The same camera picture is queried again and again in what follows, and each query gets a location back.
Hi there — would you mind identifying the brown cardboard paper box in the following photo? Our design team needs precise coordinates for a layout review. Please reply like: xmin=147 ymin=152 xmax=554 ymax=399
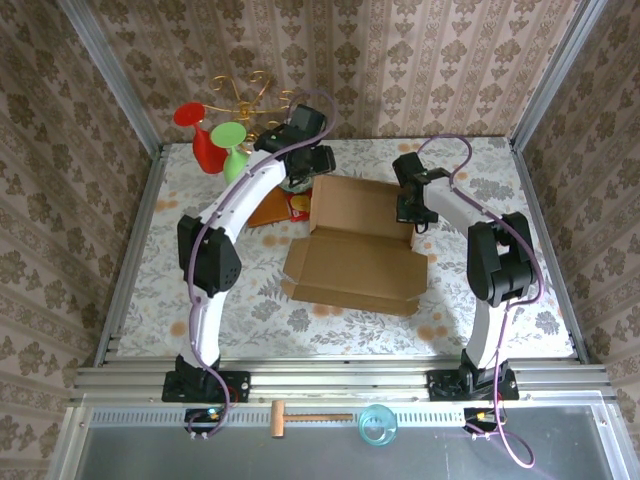
xmin=279 ymin=174 xmax=430 ymax=318

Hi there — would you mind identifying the red snack packet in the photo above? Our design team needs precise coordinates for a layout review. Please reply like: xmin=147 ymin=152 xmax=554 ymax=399
xmin=284 ymin=191 xmax=314 ymax=224

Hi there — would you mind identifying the brown wooden rack base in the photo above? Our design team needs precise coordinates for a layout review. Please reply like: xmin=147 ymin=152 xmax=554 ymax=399
xmin=246 ymin=188 xmax=292 ymax=229

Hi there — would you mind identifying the green plastic wine glass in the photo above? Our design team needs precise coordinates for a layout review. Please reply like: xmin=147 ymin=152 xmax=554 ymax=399
xmin=209 ymin=121 xmax=252 ymax=185

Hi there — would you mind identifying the red plastic wine glass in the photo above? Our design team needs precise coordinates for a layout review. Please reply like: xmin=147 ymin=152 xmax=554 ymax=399
xmin=172 ymin=102 xmax=229 ymax=176

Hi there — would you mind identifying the floral table cloth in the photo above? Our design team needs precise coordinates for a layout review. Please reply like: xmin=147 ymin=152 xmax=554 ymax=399
xmin=116 ymin=136 xmax=575 ymax=359

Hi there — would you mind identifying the blue glass cup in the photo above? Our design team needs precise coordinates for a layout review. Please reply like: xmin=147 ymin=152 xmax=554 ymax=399
xmin=357 ymin=403 xmax=400 ymax=447

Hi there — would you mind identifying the wooden mallet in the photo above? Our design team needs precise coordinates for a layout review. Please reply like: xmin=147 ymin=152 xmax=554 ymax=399
xmin=269 ymin=400 xmax=354 ymax=440

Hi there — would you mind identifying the grey metal panel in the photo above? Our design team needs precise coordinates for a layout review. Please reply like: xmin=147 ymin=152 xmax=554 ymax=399
xmin=47 ymin=403 xmax=640 ymax=480

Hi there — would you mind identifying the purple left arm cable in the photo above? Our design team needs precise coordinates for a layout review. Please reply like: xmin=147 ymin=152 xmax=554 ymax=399
xmin=181 ymin=89 xmax=337 ymax=442

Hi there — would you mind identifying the gold wire glass rack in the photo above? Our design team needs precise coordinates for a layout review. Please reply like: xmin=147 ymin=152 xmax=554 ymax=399
xmin=208 ymin=70 xmax=297 ymax=151

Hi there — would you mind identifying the aluminium frame side rail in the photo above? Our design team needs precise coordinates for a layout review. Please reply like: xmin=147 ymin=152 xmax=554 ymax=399
xmin=508 ymin=137 xmax=592 ymax=365
xmin=92 ymin=144 xmax=169 ymax=369

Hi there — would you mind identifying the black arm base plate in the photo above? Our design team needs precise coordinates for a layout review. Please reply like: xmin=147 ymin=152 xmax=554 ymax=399
xmin=426 ymin=368 xmax=522 ymax=402
xmin=160 ymin=370 xmax=252 ymax=404

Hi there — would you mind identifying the aluminium frame cross rail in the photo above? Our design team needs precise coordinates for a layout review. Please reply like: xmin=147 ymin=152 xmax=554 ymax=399
xmin=69 ymin=363 xmax=615 ymax=404

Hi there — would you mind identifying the aluminium frame post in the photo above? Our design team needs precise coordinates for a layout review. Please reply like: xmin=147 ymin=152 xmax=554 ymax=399
xmin=509 ymin=0 xmax=607 ymax=147
xmin=53 ymin=0 xmax=165 ymax=151

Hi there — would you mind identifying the black cable connector plate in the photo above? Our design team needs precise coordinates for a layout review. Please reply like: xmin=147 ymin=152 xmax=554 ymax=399
xmin=184 ymin=406 xmax=225 ymax=437
xmin=463 ymin=406 xmax=507 ymax=435

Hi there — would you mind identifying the slotted grey cable duct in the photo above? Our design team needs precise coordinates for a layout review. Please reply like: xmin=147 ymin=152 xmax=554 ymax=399
xmin=88 ymin=408 xmax=502 ymax=427

